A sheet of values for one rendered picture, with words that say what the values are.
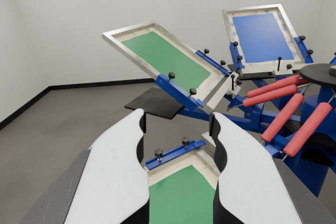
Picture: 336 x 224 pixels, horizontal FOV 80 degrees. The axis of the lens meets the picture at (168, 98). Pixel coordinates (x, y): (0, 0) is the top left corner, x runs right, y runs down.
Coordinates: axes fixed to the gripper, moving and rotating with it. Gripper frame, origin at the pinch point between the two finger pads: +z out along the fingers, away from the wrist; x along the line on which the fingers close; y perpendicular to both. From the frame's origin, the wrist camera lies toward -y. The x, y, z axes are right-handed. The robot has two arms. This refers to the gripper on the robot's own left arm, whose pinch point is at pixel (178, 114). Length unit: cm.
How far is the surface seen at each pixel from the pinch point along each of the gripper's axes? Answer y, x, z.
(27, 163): 192, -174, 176
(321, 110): 37, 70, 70
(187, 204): 71, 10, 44
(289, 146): 53, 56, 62
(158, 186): 73, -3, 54
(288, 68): 37, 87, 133
